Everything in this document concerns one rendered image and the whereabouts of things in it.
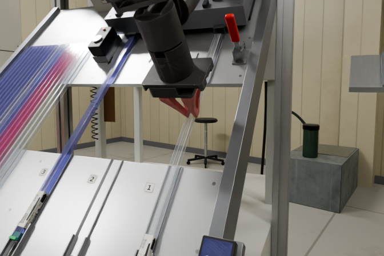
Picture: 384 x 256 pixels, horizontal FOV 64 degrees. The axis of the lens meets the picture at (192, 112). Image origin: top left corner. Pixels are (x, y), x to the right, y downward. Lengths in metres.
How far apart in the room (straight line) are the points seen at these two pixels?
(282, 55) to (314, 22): 2.91
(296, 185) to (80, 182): 2.33
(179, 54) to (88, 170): 0.26
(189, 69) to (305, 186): 2.34
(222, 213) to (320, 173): 2.27
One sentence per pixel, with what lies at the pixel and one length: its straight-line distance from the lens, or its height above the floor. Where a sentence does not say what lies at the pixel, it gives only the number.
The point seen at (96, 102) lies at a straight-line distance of 0.65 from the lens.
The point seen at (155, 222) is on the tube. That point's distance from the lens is 0.45.
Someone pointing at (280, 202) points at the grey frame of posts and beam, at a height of 0.68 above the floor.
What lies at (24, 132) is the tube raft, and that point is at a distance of 0.71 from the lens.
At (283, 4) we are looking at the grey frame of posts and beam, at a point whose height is 1.18.
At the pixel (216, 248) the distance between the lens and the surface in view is 0.38.
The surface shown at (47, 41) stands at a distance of 0.99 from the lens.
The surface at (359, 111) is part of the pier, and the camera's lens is 3.35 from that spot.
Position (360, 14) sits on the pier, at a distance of 3.41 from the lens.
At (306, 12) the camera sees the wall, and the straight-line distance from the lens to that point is 3.76.
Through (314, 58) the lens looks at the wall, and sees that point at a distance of 3.66.
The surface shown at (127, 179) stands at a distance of 0.51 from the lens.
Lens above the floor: 0.99
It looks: 5 degrees down
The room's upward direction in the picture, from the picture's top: straight up
